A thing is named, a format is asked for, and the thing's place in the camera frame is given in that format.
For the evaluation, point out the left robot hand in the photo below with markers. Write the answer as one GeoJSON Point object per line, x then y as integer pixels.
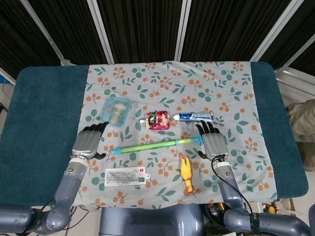
{"type": "Point", "coordinates": [88, 143]}

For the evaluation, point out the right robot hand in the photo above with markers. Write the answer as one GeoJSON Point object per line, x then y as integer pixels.
{"type": "Point", "coordinates": [214, 143]}

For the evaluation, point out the green and blue stick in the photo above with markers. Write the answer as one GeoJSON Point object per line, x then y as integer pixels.
{"type": "Point", "coordinates": [152, 146]}

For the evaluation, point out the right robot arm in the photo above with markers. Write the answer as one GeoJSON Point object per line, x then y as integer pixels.
{"type": "Point", "coordinates": [248, 206]}

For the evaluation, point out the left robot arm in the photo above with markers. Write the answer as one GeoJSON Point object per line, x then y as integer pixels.
{"type": "Point", "coordinates": [49, 199]}

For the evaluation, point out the blue white toothpaste tube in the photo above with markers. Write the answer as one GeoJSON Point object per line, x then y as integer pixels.
{"type": "Point", "coordinates": [194, 116]}

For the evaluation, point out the yellow rubber chicken toy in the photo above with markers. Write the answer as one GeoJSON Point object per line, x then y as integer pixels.
{"type": "Point", "coordinates": [186, 175]}

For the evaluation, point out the clear blue plastic box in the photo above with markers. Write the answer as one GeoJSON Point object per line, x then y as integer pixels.
{"type": "Point", "coordinates": [117, 111]}

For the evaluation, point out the teal table cover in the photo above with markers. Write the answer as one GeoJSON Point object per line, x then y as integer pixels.
{"type": "Point", "coordinates": [44, 118]}

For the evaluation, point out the white packaged ruler set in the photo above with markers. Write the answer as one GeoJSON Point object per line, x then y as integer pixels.
{"type": "Point", "coordinates": [126, 178]}

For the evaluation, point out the red crumpled drink pouch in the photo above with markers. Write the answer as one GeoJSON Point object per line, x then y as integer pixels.
{"type": "Point", "coordinates": [157, 120]}

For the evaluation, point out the floral patterned cloth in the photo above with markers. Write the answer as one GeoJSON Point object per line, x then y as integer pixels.
{"type": "Point", "coordinates": [172, 98]}

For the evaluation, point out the beige crumpled bag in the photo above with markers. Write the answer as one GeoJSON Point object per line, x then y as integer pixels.
{"type": "Point", "coordinates": [301, 120]}

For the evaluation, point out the blue grey robot torso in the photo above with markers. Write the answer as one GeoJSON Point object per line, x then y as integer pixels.
{"type": "Point", "coordinates": [151, 220]}

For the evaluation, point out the black folding screen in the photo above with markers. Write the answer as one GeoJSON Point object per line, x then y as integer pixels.
{"type": "Point", "coordinates": [152, 27]}

